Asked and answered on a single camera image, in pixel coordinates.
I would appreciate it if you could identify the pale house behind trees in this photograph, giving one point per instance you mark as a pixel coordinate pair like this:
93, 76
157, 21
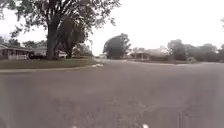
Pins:
41, 51

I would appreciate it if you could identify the green grass lawn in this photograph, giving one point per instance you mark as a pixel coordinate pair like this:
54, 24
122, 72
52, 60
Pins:
43, 63

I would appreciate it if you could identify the round dark green tree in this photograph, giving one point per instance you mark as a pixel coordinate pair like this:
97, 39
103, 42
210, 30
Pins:
116, 46

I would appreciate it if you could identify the large dark-trunked tree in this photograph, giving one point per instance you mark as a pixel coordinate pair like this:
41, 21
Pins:
51, 36

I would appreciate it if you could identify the grey asphalt road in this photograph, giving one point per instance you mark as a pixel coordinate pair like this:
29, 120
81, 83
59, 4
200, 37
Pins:
126, 90

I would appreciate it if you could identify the low house with pitched roof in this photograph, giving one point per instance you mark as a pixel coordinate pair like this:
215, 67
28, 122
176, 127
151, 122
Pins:
151, 54

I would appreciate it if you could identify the low house with white fence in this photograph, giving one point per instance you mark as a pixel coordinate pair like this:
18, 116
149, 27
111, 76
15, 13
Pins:
13, 52

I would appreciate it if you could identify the medium leafy tree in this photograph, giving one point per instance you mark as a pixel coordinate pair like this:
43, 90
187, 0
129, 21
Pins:
70, 38

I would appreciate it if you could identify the grass verge strip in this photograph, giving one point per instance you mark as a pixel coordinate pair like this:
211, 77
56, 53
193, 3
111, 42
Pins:
160, 61

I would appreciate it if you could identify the row of dark trees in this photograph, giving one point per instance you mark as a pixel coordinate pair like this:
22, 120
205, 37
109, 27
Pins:
196, 52

